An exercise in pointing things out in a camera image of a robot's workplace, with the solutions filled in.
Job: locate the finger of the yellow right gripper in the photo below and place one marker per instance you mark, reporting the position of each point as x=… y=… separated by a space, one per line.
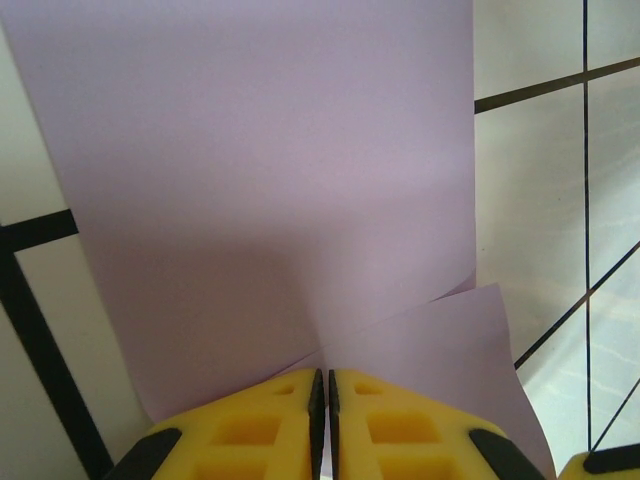
x=605 y=467

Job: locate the lilac paper sheet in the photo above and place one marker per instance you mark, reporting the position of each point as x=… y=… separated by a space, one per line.
x=250 y=150

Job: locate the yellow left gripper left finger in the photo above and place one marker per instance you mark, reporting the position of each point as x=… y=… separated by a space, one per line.
x=240 y=435

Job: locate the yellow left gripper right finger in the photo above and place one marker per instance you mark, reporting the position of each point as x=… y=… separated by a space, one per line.
x=415 y=435

